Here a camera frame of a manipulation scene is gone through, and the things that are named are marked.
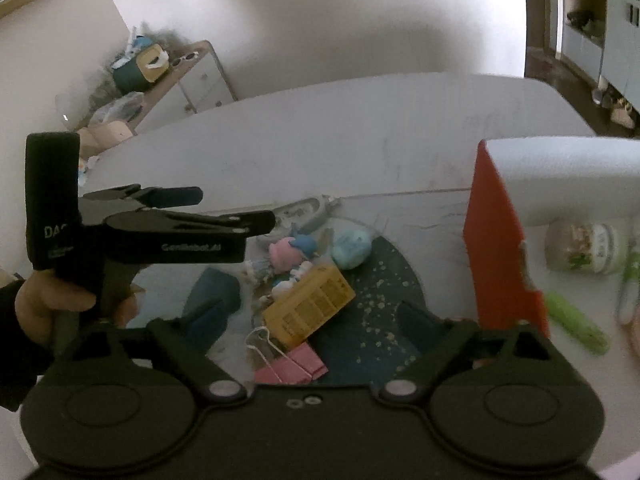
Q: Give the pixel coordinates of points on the large white wall cabinet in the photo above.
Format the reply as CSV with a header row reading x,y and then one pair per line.
x,y
620,35

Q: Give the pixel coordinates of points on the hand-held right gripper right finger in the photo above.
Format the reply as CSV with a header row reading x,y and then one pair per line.
x,y
416,324

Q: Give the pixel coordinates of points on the person's left forearm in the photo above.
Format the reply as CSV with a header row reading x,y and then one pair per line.
x,y
12,360

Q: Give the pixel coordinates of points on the pink binder clip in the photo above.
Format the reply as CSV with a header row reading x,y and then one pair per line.
x,y
295,362

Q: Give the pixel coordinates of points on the light wooden box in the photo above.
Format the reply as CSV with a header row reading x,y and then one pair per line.
x,y
107,135

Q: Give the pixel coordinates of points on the green highlighter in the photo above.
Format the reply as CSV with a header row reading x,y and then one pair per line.
x,y
575,322

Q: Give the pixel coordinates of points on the white green tube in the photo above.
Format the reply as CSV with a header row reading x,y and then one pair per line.
x,y
629,285

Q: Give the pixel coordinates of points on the dark wooden door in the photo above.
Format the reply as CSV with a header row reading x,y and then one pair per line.
x,y
542,10

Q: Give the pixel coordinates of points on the yellow box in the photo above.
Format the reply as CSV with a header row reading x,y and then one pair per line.
x,y
310,305

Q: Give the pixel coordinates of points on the pink toy figure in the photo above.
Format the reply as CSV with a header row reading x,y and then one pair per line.
x,y
282,252

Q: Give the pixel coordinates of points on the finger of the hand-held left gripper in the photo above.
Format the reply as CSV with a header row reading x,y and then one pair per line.
x,y
175,195
240,221

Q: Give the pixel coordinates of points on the red cardboard box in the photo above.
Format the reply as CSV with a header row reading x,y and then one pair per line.
x,y
492,240

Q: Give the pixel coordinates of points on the white toy figure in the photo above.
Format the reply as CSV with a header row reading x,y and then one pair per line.
x,y
295,276

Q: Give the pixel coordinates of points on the light blue toy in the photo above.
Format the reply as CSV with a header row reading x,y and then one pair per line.
x,y
350,252

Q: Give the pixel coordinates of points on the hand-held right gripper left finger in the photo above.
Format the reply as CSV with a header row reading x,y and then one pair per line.
x,y
210,320

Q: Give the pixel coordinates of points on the low white side cabinet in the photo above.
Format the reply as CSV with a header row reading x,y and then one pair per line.
x,y
200,80

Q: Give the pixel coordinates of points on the clear plastic bag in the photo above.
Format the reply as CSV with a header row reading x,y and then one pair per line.
x,y
117,107

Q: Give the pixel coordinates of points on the green lidded jar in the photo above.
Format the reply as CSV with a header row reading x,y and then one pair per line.
x,y
585,247

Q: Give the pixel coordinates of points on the dark speckled round plate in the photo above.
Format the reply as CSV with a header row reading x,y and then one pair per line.
x,y
385,280

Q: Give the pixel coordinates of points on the teal tissue box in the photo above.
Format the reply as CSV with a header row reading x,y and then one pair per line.
x,y
130,72

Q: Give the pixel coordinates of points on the row of shoes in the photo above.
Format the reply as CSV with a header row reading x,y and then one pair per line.
x,y
617,107

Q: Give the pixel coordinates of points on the person's left hand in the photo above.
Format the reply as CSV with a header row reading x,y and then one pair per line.
x,y
47,305

